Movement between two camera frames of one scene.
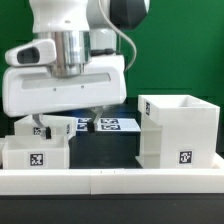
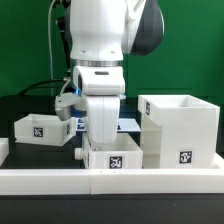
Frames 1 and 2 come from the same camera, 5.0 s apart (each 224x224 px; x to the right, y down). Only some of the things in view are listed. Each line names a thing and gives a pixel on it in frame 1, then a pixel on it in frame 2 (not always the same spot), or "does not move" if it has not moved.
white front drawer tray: [36, 152] -> [125, 153]
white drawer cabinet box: [178, 131] does not move
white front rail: [107, 181] does not move
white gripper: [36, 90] -> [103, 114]
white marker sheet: [109, 124] does not move
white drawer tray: [60, 126] does not move
